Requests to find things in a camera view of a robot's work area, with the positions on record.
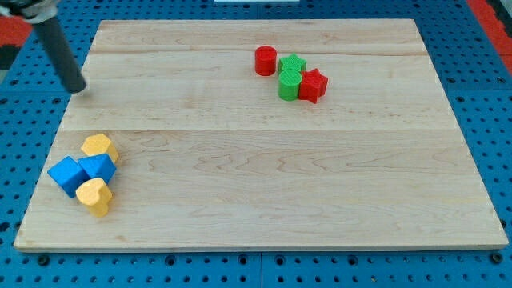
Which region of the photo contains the silver rod mount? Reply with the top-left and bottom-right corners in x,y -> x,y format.
1,0 -> 60,23

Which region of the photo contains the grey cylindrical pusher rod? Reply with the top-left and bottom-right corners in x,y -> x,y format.
33,17 -> 86,94

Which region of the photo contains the blue cube block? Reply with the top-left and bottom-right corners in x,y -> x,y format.
47,156 -> 90,198

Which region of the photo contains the blue triangle block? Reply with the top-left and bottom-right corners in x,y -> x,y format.
78,154 -> 117,184

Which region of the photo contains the wooden board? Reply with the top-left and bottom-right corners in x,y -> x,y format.
14,18 -> 508,252

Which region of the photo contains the yellow hexagon block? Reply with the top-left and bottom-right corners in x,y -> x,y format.
81,134 -> 119,163

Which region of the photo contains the yellow heart block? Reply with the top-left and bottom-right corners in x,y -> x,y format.
76,178 -> 113,218

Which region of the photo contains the red cylinder block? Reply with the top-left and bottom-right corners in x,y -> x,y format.
254,46 -> 277,76

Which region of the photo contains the green star block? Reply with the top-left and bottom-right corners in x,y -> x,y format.
278,54 -> 307,73

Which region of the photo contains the green cylinder block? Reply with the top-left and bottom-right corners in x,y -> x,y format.
278,70 -> 302,101

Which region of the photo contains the red star block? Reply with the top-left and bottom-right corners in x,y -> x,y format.
298,68 -> 328,104

